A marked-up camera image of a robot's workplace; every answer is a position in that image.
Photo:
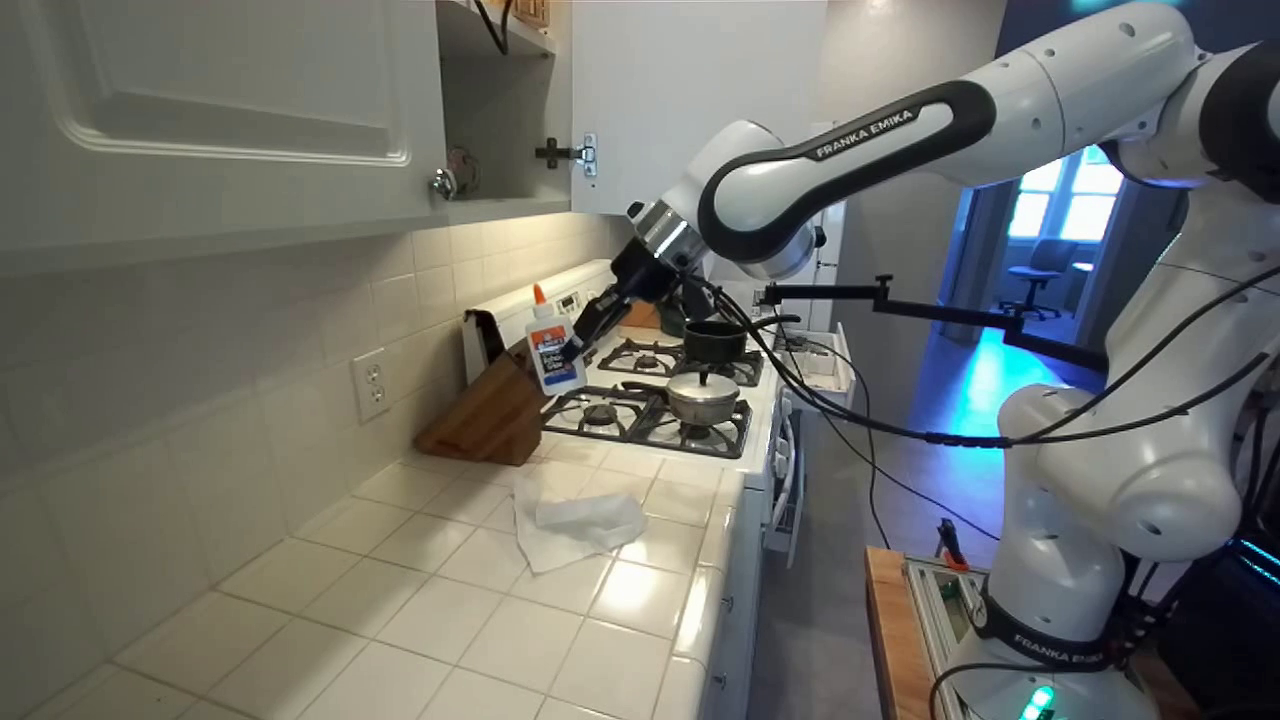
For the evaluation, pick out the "white closed cabinet door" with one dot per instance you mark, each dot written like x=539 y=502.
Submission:
x=243 y=120

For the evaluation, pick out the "black cabinet hinge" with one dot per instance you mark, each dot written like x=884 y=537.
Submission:
x=560 y=155

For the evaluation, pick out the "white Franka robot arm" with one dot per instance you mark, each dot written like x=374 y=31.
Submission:
x=1066 y=65

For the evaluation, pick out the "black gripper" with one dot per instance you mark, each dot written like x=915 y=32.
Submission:
x=643 y=283

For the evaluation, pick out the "white glue bottle orange cap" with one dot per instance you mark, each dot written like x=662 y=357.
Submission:
x=552 y=350

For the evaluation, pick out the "wooden utensil holder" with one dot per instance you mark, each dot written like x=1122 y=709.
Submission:
x=647 y=316

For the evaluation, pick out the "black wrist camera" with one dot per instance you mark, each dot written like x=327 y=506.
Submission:
x=685 y=294

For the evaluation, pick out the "red black clamp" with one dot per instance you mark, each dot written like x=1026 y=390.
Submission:
x=951 y=543

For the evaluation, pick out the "white open cabinet door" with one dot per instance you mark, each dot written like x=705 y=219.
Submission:
x=683 y=82

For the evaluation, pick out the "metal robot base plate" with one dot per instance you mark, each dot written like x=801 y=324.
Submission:
x=946 y=604

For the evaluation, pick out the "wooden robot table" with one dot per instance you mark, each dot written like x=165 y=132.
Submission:
x=884 y=640

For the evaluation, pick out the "clear plastic bag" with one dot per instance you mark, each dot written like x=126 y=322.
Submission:
x=574 y=522

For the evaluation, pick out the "black laptop cyan lights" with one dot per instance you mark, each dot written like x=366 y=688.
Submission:
x=1244 y=626

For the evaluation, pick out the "bright window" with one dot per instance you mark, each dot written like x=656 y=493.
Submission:
x=1060 y=207

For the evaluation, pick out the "white wall outlet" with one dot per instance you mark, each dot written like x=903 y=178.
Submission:
x=368 y=386

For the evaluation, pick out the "white gas stove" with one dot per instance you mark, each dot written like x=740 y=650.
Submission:
x=747 y=441

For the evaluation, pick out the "wooden knife block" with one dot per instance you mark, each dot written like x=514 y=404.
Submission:
x=484 y=420

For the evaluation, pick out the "metal cabinet knob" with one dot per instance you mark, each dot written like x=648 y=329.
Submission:
x=445 y=183

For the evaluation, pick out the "black cooking pot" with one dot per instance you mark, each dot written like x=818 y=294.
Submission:
x=721 y=344

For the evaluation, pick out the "silver pan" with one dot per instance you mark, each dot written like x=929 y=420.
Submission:
x=700 y=399

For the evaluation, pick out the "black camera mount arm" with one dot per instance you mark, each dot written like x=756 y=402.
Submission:
x=935 y=310

